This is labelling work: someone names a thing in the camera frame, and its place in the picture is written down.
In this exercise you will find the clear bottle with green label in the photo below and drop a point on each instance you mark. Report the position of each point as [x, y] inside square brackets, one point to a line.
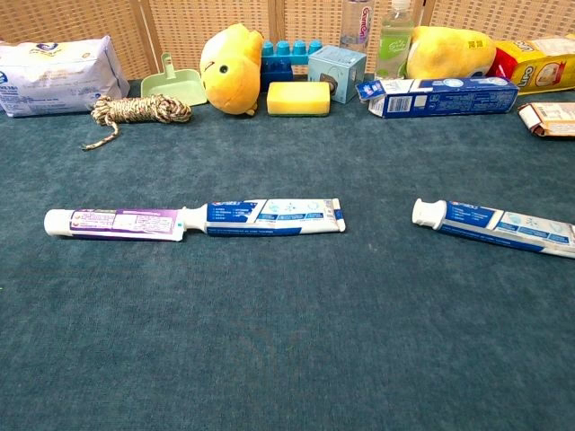
[393, 45]

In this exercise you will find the woven wooden folding screen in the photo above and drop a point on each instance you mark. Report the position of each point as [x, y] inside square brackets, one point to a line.
[202, 27]

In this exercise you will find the yellow and red snack pack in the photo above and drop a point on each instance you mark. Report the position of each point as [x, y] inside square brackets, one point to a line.
[539, 67]

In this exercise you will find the blue toy building block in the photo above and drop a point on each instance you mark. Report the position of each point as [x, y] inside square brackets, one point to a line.
[278, 67]

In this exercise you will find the yellow sponge with green base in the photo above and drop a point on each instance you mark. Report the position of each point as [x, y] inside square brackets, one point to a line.
[298, 98]

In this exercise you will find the blue toothpaste carton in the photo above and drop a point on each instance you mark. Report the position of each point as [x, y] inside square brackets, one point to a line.
[449, 99]

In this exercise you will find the yellow plush duck with tag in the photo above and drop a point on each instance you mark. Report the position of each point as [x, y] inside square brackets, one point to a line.
[449, 54]

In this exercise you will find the teal table cloth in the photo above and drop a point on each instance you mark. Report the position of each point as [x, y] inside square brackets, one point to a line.
[269, 323]

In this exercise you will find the light blue small carton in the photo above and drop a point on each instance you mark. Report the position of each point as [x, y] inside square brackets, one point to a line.
[341, 72]

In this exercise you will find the green plastic dustpan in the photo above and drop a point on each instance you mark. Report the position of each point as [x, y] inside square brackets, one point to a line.
[173, 90]

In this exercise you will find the blue and white toothpaste tube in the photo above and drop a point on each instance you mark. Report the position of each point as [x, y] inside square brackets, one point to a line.
[494, 224]
[269, 217]

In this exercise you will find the purple and white toothpaste tube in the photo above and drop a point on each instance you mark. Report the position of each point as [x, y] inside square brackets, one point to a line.
[112, 223]

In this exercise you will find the white tissue pack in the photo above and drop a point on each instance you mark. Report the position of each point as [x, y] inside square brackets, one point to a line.
[63, 72]

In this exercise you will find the brown and white carton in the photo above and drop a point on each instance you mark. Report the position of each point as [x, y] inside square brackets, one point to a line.
[550, 119]

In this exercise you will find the clear bottle with pink label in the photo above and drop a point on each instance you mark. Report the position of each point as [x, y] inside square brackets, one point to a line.
[357, 27]

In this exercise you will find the yellow plush duck with face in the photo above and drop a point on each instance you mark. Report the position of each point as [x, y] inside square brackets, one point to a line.
[231, 76]

